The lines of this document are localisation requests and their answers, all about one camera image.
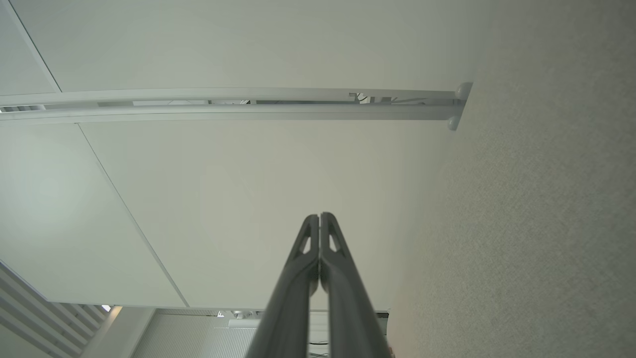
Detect ribbed grey panel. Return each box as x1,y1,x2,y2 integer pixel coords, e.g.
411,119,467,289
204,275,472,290
130,308,260,358

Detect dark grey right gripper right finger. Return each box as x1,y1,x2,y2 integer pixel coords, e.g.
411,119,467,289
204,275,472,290
320,212,394,358

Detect grey metal partition post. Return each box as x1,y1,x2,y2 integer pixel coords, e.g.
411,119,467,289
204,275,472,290
0,82,473,131

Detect white window blind slats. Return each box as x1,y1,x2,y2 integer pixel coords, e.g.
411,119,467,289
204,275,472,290
0,261,116,358

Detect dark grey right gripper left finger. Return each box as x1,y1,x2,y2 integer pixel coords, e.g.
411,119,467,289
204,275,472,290
246,214,319,358

